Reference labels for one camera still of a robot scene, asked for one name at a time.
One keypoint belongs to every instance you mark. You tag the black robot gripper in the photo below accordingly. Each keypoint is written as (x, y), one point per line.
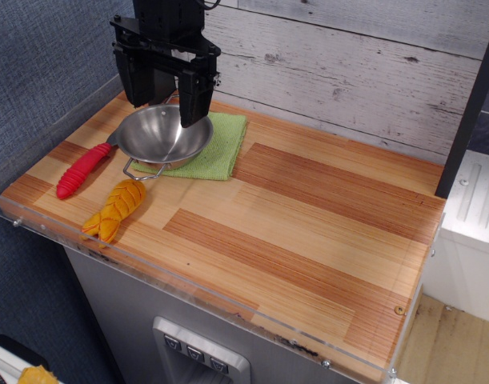
(166, 36)

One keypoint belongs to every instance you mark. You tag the small steel frying pan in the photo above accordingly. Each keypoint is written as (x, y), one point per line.
(155, 141)

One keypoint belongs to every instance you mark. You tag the green folded cloth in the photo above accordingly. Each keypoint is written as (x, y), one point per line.
(207, 150)

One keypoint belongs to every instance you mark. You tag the orange plush shrimp toy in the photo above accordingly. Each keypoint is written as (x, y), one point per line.
(124, 199)

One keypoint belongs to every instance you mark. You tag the clear acrylic table guard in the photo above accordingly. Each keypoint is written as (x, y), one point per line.
(315, 241)

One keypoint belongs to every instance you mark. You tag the grey cabinet with dispenser panel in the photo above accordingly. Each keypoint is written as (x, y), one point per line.
(160, 334)

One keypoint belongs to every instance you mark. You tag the yellow black object bottom left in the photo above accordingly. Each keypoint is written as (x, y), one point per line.
(36, 375)

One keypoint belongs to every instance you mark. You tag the white plastic sink unit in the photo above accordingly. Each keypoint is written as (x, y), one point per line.
(457, 269)

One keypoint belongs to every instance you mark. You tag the red handled toy fork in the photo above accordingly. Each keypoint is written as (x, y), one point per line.
(77, 174)

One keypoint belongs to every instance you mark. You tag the black vertical post right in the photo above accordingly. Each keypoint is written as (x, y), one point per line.
(463, 135)

